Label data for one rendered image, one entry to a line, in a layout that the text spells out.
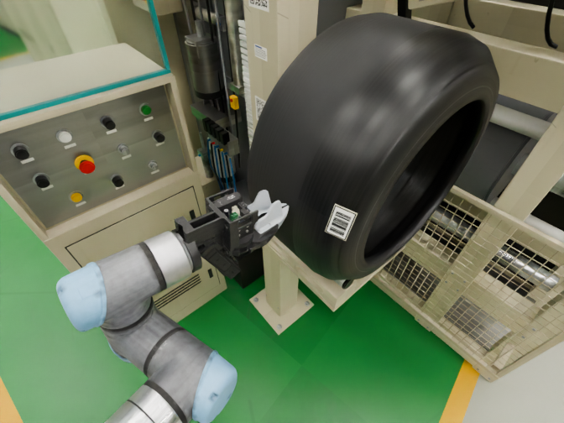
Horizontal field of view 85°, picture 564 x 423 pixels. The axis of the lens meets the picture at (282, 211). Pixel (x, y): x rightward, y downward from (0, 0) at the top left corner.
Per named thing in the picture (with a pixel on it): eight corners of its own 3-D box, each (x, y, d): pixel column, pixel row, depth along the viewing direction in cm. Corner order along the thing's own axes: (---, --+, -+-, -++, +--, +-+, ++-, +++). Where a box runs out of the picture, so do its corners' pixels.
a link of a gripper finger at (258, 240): (284, 229, 53) (242, 252, 48) (283, 235, 54) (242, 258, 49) (267, 214, 55) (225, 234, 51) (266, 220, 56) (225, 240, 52)
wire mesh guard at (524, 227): (331, 244, 170) (352, 134, 120) (334, 242, 171) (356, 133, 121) (497, 379, 123) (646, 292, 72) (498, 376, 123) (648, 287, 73)
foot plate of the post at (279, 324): (248, 300, 179) (248, 298, 178) (284, 274, 191) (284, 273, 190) (279, 335, 165) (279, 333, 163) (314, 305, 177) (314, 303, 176)
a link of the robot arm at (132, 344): (151, 390, 45) (133, 356, 38) (104, 348, 49) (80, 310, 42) (190, 347, 50) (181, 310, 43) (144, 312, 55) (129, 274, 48)
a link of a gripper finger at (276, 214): (301, 195, 53) (259, 216, 48) (297, 220, 57) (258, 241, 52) (289, 185, 55) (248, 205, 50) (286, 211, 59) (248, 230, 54)
